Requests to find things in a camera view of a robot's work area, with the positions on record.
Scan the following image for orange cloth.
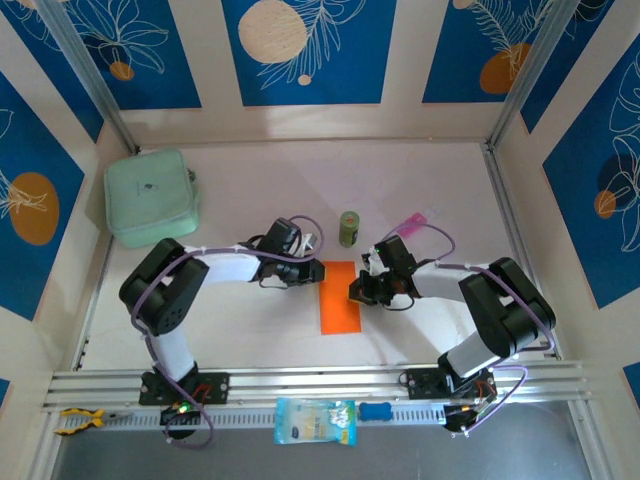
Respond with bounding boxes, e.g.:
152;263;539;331
319;260;362;335

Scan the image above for green cylindrical can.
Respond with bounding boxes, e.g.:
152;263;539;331
338;210;362;247

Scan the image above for pink plastic pill box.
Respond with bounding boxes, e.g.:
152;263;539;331
397;212;427;239

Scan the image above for blue bone-shaped eraser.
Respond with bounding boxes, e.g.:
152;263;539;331
359;401;393;422

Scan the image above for blue wet wipes packet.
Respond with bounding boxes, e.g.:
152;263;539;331
273;397;359;448

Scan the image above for mint green zipper pouch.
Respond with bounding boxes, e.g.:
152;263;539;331
103;148;202;250

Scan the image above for yellow black pliers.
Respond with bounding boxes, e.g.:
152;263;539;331
53;407;134;435

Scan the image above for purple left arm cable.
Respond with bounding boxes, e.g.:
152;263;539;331
130;214;327;450

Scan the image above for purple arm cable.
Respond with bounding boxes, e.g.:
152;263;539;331
130;214;327;450
382;223;557;437

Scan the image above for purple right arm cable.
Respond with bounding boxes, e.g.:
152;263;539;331
382;223;557;437

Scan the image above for aluminium front rail frame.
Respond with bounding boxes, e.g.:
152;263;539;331
42;359;594;434

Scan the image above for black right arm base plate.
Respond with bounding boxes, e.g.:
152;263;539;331
399;367;496;401

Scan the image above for aluminium side rail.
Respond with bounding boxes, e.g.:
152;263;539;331
482;144;564;360

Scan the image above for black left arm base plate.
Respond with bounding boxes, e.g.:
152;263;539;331
138;372;231;406

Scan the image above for aluminium corner post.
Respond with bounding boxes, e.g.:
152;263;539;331
486;0;584;153
37;0;140;155

